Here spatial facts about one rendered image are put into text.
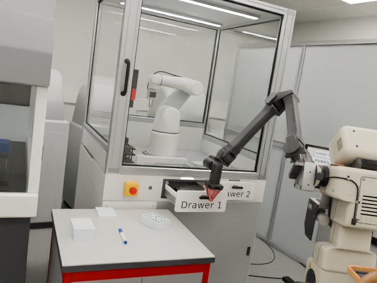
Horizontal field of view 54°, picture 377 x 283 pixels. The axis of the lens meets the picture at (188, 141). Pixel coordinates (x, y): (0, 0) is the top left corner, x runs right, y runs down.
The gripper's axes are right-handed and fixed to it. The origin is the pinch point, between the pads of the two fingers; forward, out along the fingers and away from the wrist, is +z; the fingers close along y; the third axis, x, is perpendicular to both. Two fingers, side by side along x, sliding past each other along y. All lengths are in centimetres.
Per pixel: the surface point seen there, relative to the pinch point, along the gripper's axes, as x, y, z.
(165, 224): 24.6, -5.4, 11.5
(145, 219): 33.2, 1.0, 11.9
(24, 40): 95, 3, -61
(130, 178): 36.7, 25.1, -0.9
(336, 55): -152, 100, -101
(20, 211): 89, -1, 9
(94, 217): 56, 10, 15
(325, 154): -87, 18, -27
